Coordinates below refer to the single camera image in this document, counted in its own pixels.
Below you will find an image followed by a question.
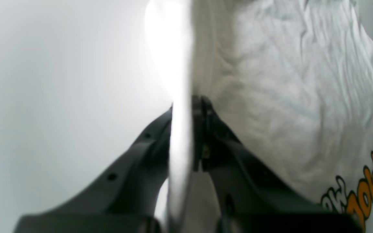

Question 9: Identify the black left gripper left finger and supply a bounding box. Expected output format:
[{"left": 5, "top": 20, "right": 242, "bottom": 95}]
[{"left": 15, "top": 109, "right": 172, "bottom": 233}]

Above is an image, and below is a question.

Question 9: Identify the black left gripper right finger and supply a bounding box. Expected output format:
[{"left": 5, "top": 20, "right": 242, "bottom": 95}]
[{"left": 192, "top": 96, "right": 362, "bottom": 233}]

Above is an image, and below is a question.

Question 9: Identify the white printed T-shirt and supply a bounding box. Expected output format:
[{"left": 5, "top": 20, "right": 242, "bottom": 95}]
[{"left": 145, "top": 0, "right": 373, "bottom": 233}]

